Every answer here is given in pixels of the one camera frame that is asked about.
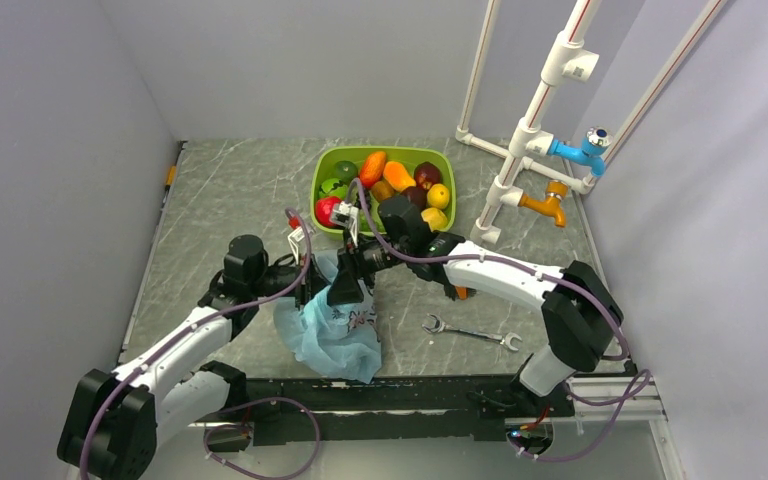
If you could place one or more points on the orange black hex key set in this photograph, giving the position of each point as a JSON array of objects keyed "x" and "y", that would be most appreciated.
[{"x": 461, "y": 293}]

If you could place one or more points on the yellow fake fruit front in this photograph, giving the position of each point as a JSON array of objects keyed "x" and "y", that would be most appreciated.
[{"x": 435, "y": 219}]

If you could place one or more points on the dark maroon fake fruit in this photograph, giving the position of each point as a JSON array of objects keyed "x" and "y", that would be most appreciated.
[{"x": 417, "y": 196}]

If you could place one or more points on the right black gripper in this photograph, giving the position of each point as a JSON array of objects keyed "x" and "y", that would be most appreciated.
[{"x": 345, "y": 288}]

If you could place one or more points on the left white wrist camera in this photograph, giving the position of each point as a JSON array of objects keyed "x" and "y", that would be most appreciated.
[{"x": 298, "y": 238}]

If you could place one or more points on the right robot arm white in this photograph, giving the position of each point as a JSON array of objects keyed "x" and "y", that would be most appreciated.
[{"x": 580, "y": 316}]

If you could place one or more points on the orange fake mango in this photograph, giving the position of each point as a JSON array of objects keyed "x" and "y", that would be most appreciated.
[{"x": 397, "y": 176}]

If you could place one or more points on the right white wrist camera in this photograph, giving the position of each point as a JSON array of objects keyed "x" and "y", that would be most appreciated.
[{"x": 345, "y": 215}]

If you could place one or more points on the blue plastic bag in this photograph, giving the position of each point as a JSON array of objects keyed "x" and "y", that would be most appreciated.
[{"x": 334, "y": 341}]

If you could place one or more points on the white PVC pipe frame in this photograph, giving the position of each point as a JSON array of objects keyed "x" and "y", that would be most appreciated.
[{"x": 527, "y": 168}]

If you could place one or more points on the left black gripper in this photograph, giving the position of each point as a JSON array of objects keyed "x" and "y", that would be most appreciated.
[{"x": 317, "y": 283}]

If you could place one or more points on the dark green round fruit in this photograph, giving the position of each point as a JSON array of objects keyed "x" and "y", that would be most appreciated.
[{"x": 345, "y": 171}]

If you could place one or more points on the green plastic fruit basket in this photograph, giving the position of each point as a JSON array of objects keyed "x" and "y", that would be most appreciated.
[{"x": 324, "y": 185}]

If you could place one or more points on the yellow fake lemon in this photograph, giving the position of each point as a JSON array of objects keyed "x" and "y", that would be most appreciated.
[{"x": 438, "y": 196}]

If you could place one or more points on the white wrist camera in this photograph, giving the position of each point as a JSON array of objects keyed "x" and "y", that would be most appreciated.
[
  {"x": 298, "y": 238},
  {"x": 345, "y": 215}
]

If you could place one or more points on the silver open-end wrench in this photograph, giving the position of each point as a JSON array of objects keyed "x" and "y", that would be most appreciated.
[{"x": 510, "y": 341}]

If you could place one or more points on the blue faucet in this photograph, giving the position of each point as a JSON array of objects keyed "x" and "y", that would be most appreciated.
[{"x": 595, "y": 143}]

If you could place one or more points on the orange faucet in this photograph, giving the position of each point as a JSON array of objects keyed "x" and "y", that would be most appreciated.
[{"x": 551, "y": 205}]

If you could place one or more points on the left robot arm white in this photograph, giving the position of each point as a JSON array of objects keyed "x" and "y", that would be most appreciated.
[{"x": 117, "y": 420}]

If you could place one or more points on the brown fake kiwi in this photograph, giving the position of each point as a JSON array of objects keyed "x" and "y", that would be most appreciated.
[{"x": 382, "y": 190}]

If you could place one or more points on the dark red fake apple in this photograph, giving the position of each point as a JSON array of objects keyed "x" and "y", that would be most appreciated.
[{"x": 426, "y": 175}]

